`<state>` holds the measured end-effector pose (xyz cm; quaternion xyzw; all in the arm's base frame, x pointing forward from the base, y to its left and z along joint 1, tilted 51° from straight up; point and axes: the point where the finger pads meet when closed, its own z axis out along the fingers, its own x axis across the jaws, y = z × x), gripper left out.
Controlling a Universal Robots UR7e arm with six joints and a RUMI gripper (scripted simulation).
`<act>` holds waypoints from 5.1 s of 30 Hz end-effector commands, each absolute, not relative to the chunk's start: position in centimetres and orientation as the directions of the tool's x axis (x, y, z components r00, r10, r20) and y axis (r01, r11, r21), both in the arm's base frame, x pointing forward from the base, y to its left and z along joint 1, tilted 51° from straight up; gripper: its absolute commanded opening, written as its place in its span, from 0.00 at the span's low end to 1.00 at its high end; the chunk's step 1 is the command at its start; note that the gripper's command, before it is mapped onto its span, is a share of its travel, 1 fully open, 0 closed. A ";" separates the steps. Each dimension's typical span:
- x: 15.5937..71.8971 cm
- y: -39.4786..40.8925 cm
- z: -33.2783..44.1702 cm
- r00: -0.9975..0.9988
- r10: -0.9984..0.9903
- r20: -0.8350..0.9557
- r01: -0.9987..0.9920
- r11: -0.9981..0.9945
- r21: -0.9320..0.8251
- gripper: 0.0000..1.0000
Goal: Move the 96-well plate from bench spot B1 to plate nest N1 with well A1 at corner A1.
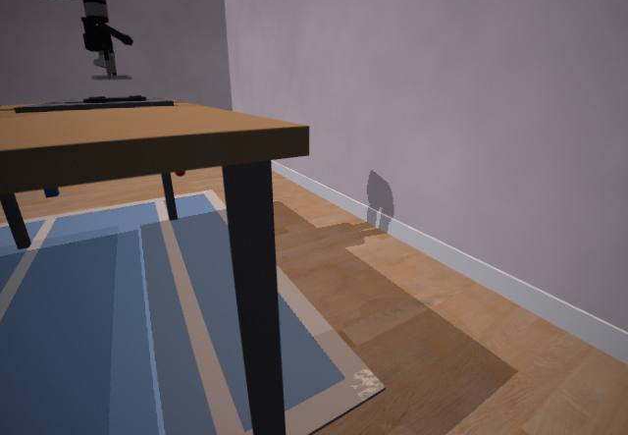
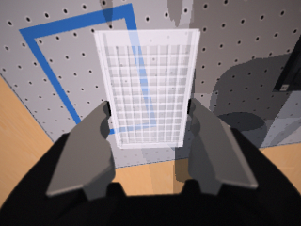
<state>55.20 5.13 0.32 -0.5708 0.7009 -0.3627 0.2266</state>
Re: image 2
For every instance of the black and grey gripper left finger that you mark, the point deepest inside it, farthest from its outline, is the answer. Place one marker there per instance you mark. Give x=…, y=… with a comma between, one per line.
x=76, y=169

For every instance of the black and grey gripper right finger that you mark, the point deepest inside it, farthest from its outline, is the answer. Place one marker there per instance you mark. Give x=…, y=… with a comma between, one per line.
x=227, y=164

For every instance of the blue tape outline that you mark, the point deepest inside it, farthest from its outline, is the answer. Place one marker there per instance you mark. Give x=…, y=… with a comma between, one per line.
x=42, y=30

